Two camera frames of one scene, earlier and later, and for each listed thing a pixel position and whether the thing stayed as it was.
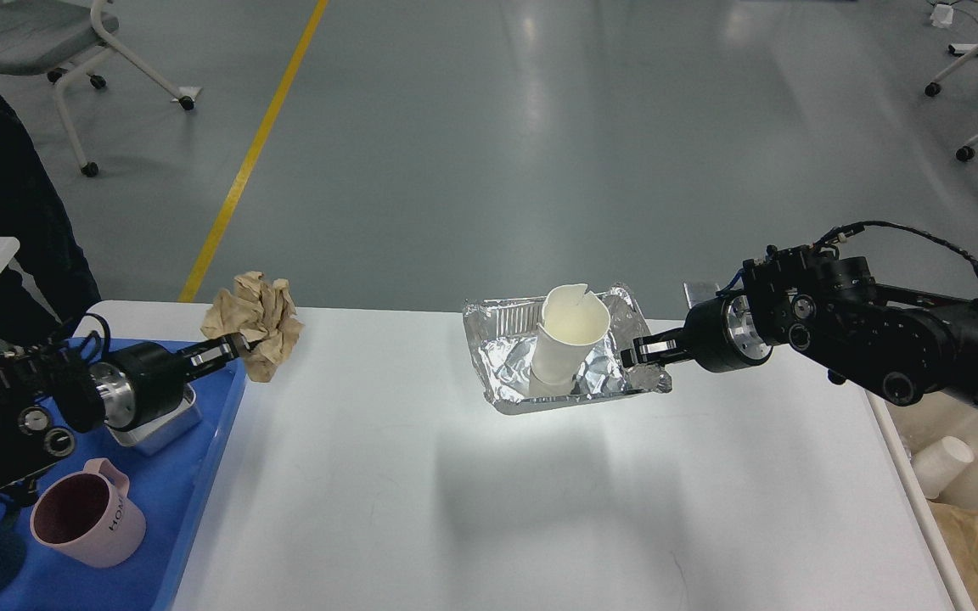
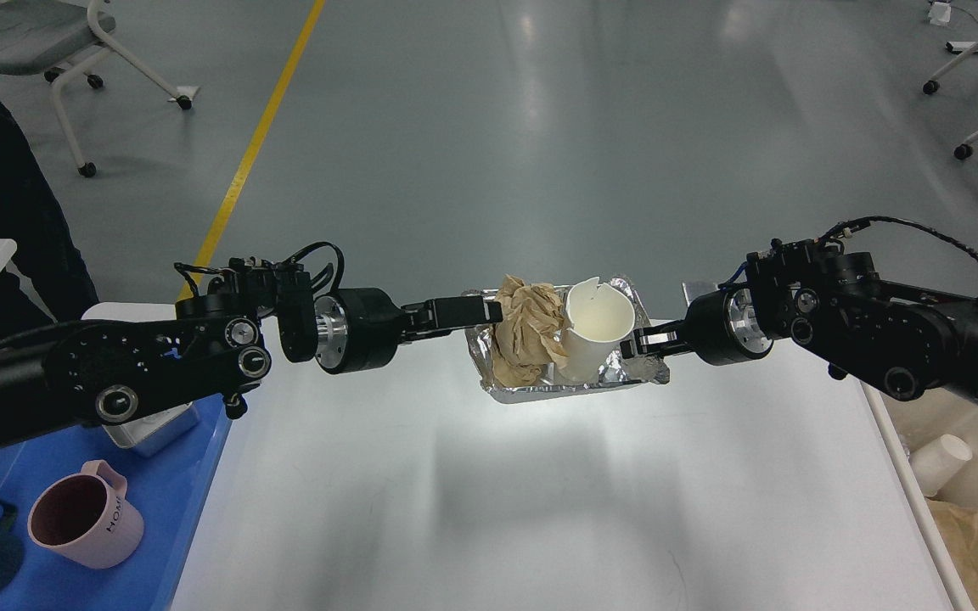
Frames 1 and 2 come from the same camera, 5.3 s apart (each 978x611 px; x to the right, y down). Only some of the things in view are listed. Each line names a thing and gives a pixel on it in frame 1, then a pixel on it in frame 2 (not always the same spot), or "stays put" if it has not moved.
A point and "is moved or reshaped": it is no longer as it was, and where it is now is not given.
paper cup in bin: x=937 y=463 stays put
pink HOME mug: x=87 y=517 stays put
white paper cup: x=573 y=321 -> x=601 y=315
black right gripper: x=721 y=335 stays put
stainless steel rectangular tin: x=149 y=434 stays put
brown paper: x=263 y=314 is moved or reshaped
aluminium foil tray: x=501 y=333 stays put
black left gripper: x=141 y=382 -> x=361 y=329
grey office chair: x=42 y=37 stays put
